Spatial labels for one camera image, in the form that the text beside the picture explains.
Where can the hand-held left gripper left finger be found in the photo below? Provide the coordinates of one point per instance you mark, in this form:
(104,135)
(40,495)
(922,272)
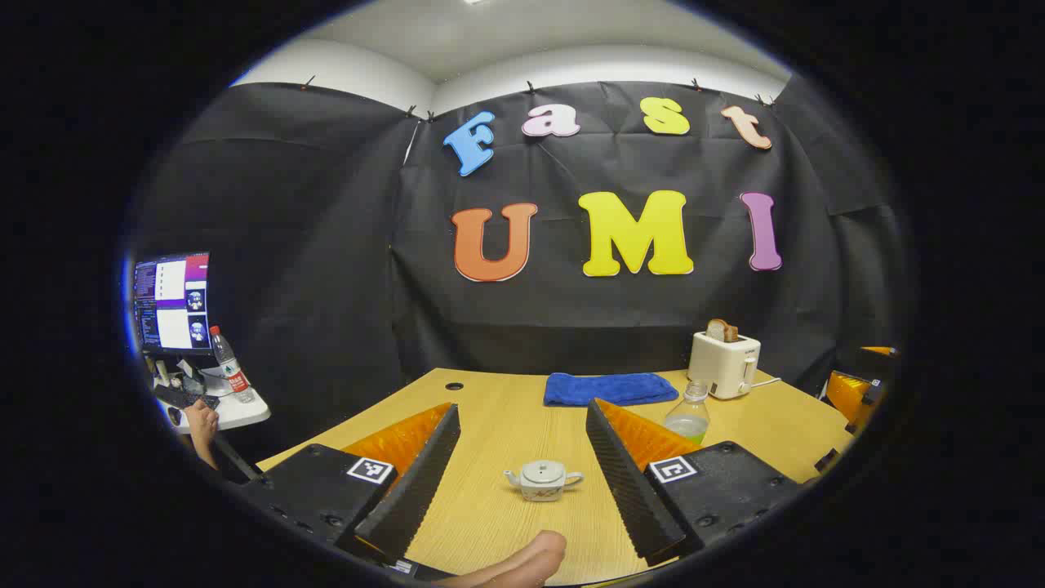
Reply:
(416,490)

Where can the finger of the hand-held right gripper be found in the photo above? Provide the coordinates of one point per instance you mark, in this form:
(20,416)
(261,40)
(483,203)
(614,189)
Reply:
(847,396)
(880,351)

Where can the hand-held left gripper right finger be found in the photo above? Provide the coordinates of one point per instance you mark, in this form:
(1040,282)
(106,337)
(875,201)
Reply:
(629,490)

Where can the white teacup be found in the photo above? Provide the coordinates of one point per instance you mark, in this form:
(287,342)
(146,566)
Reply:
(540,486)

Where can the clear green-label water bottle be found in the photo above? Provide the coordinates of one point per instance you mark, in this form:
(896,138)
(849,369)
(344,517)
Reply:
(688,416)

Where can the red-label water bottle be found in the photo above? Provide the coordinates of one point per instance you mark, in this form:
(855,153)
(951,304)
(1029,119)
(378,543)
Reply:
(231,367)

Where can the blue towel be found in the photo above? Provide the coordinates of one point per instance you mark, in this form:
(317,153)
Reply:
(608,389)

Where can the white toaster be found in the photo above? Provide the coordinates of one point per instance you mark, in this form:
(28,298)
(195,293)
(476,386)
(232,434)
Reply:
(722,363)

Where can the brown bread slice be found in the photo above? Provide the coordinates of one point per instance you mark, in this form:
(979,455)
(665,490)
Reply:
(722,330)

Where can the white side desk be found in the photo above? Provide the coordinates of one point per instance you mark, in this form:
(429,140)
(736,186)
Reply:
(241,412)

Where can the black keyboard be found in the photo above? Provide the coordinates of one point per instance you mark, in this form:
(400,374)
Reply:
(184,398)

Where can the black backdrop cloth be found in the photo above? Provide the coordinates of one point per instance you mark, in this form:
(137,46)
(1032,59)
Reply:
(326,245)

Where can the computer monitor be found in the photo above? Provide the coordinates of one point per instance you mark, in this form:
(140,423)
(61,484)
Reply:
(173,302)

